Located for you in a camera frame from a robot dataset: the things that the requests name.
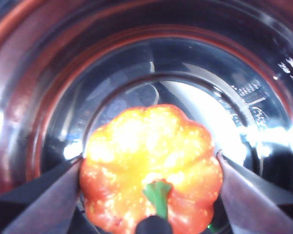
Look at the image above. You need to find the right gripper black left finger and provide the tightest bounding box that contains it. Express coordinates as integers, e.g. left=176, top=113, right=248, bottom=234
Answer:
left=0, top=154, right=84, bottom=234

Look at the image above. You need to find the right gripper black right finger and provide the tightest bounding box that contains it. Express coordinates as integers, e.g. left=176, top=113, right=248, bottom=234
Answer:
left=216, top=149, right=293, bottom=234

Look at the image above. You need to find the orange toy pumpkin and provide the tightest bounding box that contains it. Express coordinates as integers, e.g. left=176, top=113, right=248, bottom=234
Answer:
left=79, top=104, right=223, bottom=234

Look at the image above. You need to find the pale green electric steamer pot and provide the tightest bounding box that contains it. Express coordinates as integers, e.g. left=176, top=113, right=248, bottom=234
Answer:
left=0, top=0, right=293, bottom=234

